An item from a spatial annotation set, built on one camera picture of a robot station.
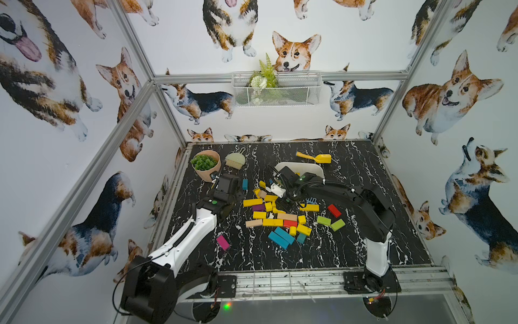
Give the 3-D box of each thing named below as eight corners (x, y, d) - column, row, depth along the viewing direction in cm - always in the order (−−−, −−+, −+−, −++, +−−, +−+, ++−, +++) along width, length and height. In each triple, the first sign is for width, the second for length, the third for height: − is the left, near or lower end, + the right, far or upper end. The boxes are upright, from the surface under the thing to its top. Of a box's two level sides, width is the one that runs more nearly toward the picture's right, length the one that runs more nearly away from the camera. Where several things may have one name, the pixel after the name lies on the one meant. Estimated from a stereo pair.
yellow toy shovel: (295, 160, 115) (296, 158, 114) (296, 153, 119) (296, 151, 117) (331, 164, 114) (331, 161, 112) (330, 156, 117) (331, 154, 116)
